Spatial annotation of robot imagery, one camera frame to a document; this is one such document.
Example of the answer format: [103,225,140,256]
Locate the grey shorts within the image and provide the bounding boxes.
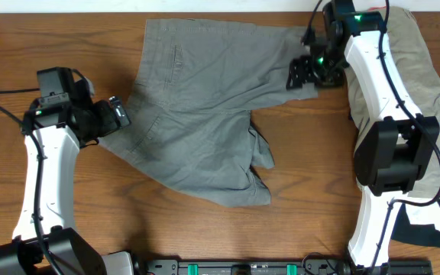
[101,19,318,207]

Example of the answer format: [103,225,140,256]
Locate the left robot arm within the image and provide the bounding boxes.
[0,67,138,274]

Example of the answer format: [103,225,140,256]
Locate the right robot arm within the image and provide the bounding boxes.
[286,0,440,274]

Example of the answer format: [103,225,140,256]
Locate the beige khaki shorts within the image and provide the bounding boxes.
[345,7,440,199]

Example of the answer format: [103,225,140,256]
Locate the white garment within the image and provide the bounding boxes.
[406,202,440,231]

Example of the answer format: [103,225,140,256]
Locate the black garment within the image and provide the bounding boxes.
[391,200,440,248]

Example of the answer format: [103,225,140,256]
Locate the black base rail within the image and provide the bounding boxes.
[144,258,434,275]

